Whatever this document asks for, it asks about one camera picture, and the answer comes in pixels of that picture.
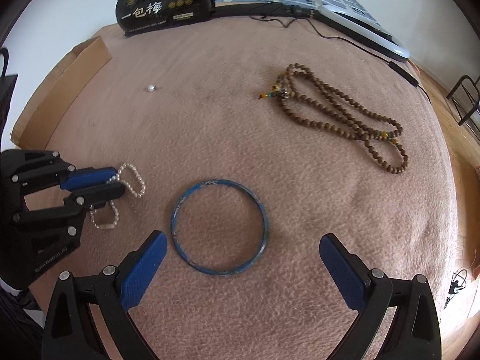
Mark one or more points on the pink brown blanket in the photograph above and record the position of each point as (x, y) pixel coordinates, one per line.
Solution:
(206, 120)

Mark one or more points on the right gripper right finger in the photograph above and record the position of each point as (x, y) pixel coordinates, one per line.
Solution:
(414, 331)

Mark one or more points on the blue bangle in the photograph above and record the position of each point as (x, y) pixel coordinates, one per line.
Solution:
(219, 228)

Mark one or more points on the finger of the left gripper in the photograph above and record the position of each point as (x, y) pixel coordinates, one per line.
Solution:
(94, 197)
(87, 177)

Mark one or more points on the black clothes rack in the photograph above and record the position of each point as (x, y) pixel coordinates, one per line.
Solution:
(464, 98)

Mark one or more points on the black snack bag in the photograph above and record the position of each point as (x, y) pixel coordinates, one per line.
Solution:
(142, 16)

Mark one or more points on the white ring light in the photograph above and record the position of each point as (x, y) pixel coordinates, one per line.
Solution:
(374, 37)

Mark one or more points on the open cardboard box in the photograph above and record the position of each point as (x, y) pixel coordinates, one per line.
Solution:
(54, 96)

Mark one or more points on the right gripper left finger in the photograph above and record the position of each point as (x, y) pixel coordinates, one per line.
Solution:
(70, 331)

